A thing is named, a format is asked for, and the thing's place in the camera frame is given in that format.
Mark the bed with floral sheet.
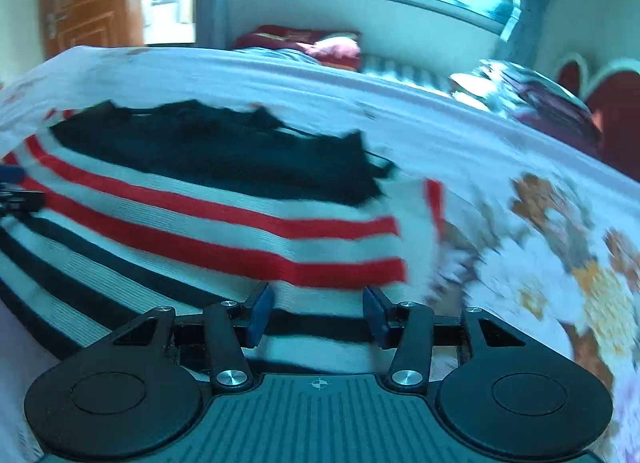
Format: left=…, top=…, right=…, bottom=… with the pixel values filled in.
left=0, top=46, right=640, bottom=463

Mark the brown wooden door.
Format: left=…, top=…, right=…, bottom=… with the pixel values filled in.
left=39, top=0, right=146, bottom=60

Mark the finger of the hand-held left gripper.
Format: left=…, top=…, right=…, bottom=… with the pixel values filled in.
left=0, top=166, right=46, bottom=216

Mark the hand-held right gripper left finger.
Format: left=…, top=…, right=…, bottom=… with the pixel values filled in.
left=87, top=282, right=275, bottom=391

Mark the pile of folded clothes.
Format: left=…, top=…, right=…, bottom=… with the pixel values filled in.
left=450, top=59, right=603, bottom=144

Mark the striped mattress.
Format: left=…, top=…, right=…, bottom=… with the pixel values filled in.
left=360, top=54, right=461, bottom=94

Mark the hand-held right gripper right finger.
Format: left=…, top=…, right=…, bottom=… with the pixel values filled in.
left=362, top=285, right=551, bottom=391

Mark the red and white headboard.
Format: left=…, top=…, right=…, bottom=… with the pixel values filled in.
left=555, top=54, right=640, bottom=179

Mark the dark red folded blanket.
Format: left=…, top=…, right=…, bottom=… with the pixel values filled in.
left=232, top=24, right=361, bottom=69

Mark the metal door handle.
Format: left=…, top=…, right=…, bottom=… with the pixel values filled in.
left=46, top=12, right=68, bottom=39

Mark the striped knit sweater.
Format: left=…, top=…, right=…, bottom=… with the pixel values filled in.
left=0, top=99, right=448, bottom=361

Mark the pink red pillow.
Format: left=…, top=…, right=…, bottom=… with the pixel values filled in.
left=297, top=36, right=362, bottom=69

